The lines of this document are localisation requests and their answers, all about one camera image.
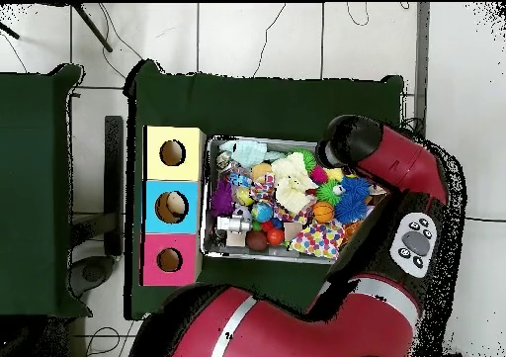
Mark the wooden box with three holes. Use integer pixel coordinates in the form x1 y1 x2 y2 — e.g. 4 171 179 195
140 125 208 288

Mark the cream waffle cloth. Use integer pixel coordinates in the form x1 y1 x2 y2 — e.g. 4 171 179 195
270 151 319 216

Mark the blue spiky puffer ball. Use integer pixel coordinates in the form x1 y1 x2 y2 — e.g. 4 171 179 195
334 193 368 226

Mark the orange toy basketball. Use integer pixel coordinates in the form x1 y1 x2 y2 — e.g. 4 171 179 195
311 201 336 224

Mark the crushed clear water bottle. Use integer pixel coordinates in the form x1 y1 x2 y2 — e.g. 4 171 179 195
224 169 254 190

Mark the black tripod leg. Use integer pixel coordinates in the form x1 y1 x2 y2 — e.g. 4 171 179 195
71 3 115 53
0 19 21 41

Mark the purple spiky ball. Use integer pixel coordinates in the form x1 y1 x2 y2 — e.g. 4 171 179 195
210 177 237 219

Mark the yellow plush toy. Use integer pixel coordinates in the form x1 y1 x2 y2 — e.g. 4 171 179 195
323 167 346 183

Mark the silver plastic toy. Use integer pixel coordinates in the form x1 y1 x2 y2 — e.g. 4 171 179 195
215 214 254 235

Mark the colourful polka dot cloth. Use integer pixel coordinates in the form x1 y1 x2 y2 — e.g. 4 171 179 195
289 219 346 261

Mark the mint green waffle cloth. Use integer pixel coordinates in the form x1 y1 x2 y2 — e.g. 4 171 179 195
218 139 287 170

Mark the green cloth side table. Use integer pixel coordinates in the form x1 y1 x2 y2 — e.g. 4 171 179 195
0 63 93 319

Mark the shallow clear mesh bin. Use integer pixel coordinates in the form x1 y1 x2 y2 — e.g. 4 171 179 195
200 134 392 265

